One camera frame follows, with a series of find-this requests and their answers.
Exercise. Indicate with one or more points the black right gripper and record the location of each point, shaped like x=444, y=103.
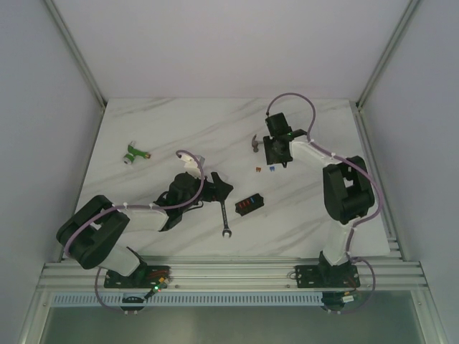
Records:
x=271, y=158

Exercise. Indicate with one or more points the black fuse box base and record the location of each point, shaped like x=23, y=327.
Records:
x=259, y=203

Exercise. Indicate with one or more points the green white connector plug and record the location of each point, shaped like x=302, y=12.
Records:
x=133, y=153

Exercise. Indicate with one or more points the silver open-end wrench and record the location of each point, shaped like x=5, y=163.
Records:
x=226, y=232

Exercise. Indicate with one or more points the white slotted cable duct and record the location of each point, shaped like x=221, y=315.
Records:
x=187, y=299

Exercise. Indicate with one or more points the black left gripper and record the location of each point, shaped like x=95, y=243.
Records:
x=214, y=187

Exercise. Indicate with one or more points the claw hammer black handle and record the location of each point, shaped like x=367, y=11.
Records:
x=255, y=144

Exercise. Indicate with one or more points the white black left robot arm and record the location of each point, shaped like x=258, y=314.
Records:
x=90, y=236

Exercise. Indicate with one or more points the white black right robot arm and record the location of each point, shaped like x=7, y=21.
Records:
x=347, y=190

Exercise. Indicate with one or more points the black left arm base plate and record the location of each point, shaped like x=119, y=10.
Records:
x=146, y=276

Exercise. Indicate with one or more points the aluminium rail frame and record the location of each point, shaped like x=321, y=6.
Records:
x=200, y=76

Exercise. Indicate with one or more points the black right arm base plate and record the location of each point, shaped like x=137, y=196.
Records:
x=324, y=276

